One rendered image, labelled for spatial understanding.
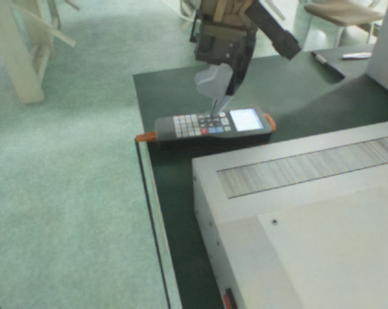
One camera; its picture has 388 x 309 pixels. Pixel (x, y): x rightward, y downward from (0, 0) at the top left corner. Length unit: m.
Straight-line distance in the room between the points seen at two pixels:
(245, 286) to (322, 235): 0.09
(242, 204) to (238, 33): 0.25
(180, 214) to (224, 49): 0.24
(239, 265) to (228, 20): 0.33
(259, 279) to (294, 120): 0.39
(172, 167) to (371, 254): 0.31
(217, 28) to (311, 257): 0.31
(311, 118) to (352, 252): 0.37
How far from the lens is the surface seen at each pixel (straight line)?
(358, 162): 0.39
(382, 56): 0.79
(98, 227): 1.41
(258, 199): 0.32
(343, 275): 0.29
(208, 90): 0.51
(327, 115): 0.65
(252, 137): 0.52
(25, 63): 2.23
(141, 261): 1.28
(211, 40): 0.46
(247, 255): 0.28
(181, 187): 0.47
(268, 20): 0.48
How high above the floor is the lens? 1.09
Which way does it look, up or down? 42 degrees down
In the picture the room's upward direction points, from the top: 2 degrees counter-clockwise
